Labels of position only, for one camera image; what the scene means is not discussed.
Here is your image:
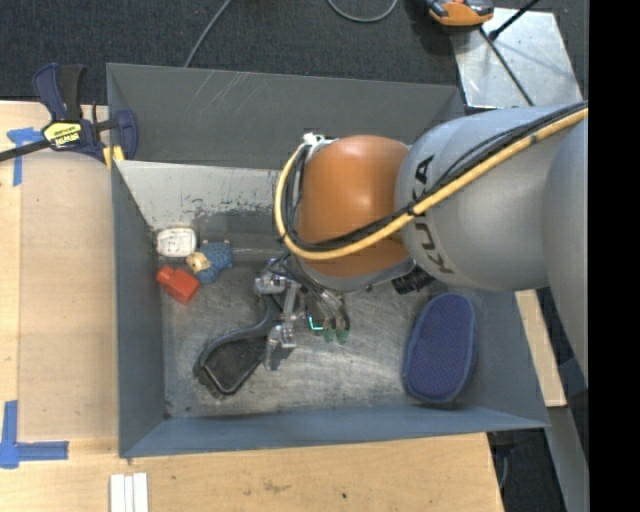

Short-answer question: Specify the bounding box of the black mesh strainer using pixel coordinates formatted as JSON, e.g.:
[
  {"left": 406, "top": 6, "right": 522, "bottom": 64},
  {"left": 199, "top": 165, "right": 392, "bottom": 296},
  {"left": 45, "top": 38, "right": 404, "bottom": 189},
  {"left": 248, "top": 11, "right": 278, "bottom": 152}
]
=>
[{"left": 192, "top": 293, "right": 282, "bottom": 400}]

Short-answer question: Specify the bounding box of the white rounded box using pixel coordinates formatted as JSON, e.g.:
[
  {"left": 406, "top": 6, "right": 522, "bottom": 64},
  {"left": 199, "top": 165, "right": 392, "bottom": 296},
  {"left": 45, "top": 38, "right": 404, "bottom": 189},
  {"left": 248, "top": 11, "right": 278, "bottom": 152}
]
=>
[{"left": 155, "top": 226, "right": 198, "bottom": 259}]

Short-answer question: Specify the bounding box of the blue toy animal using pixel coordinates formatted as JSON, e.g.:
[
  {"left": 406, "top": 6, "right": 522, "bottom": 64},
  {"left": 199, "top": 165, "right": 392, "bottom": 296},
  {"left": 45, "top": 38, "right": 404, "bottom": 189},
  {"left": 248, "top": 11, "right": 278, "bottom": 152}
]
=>
[{"left": 185, "top": 240, "right": 235, "bottom": 286}]

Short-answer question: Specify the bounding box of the grey metal bin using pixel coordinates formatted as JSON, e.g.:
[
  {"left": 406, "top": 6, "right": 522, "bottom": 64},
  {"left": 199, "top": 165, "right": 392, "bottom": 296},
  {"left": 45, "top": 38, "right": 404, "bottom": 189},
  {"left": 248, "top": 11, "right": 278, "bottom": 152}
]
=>
[{"left": 104, "top": 62, "right": 553, "bottom": 460}]

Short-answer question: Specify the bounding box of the blue oval sponge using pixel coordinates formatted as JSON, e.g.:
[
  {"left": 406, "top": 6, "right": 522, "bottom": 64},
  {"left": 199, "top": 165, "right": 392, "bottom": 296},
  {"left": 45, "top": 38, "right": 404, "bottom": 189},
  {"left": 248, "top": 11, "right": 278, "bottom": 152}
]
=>
[{"left": 400, "top": 291, "right": 479, "bottom": 406}]

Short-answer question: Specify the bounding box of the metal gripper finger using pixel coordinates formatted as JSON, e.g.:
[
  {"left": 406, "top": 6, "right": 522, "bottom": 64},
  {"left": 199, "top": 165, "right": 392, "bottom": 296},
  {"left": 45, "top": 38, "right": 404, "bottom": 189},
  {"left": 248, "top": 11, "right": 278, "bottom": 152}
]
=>
[
  {"left": 263, "top": 323, "right": 298, "bottom": 372},
  {"left": 253, "top": 274, "right": 290, "bottom": 299}
]

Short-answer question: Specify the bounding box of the pale wood board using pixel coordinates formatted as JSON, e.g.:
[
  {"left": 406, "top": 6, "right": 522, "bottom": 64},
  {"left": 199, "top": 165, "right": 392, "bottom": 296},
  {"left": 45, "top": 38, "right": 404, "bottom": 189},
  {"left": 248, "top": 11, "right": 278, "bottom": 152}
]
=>
[{"left": 16, "top": 148, "right": 122, "bottom": 444}]

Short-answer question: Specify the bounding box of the black cylinder on white bracket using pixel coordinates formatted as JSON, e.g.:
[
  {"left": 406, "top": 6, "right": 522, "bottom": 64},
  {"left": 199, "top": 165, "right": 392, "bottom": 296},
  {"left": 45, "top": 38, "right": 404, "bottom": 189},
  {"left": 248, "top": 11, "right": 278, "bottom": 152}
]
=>
[{"left": 390, "top": 268, "right": 435, "bottom": 296}]

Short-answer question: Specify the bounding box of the red toy block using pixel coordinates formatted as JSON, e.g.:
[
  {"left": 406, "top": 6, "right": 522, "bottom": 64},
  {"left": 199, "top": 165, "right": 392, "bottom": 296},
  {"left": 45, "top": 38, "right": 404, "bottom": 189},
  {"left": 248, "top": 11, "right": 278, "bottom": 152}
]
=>
[{"left": 155, "top": 264, "right": 202, "bottom": 306}]

